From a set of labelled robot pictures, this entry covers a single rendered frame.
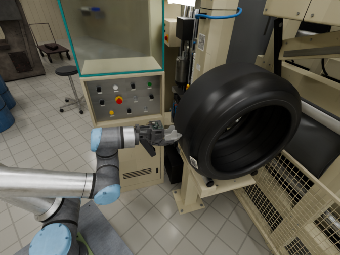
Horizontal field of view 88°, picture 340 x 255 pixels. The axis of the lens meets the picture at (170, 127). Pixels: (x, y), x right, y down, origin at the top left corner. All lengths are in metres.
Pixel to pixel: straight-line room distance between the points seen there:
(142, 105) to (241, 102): 0.89
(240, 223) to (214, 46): 1.59
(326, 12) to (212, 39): 0.42
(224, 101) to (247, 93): 0.08
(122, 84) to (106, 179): 0.79
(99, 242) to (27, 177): 0.67
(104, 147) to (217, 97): 0.46
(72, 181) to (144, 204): 1.35
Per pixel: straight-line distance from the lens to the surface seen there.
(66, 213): 1.06
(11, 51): 5.36
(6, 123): 3.62
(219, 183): 1.16
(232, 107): 0.68
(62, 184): 0.68
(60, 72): 3.33
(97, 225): 1.27
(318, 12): 0.90
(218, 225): 1.93
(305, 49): 1.07
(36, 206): 1.01
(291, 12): 0.97
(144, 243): 1.82
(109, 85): 1.32
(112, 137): 0.70
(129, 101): 1.39
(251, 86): 0.72
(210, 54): 1.00
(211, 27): 0.97
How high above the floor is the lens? 1.71
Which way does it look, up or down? 37 degrees down
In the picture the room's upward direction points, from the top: 2 degrees clockwise
